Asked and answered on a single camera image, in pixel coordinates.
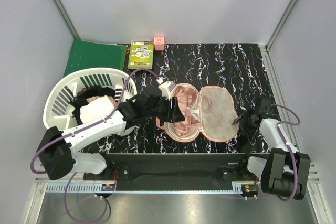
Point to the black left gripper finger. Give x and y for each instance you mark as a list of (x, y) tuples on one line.
[(173, 109), (177, 117)]

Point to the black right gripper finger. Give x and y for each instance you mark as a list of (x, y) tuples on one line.
[(244, 118), (238, 120)]

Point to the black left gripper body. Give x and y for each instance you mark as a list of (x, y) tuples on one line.
[(163, 109)]

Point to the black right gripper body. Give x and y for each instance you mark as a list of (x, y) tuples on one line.
[(250, 126)]

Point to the pink satin bra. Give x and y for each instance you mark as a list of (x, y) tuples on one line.
[(187, 99)]

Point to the pink mesh bra laundry bag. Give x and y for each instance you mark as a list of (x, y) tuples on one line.
[(215, 111)]

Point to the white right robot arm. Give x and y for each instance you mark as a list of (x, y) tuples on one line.
[(284, 173)]

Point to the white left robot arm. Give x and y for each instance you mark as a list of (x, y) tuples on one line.
[(60, 151)]

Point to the white bra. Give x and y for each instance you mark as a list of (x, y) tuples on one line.
[(96, 107)]

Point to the black lace bra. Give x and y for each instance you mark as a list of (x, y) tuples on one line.
[(81, 98)]

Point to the white plastic laundry basket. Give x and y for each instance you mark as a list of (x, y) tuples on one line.
[(58, 111)]

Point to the green card box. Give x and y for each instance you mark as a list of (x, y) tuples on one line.
[(141, 55)]

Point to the black patterned table mat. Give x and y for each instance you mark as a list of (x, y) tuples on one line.
[(239, 68)]

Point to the small pink box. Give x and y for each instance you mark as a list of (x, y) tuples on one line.
[(159, 43)]

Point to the green cutting mat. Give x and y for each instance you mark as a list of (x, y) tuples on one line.
[(85, 55)]

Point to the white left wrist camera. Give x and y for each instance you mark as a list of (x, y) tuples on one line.
[(165, 87)]

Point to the white slotted cable duct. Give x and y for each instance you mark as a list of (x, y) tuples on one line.
[(81, 188)]

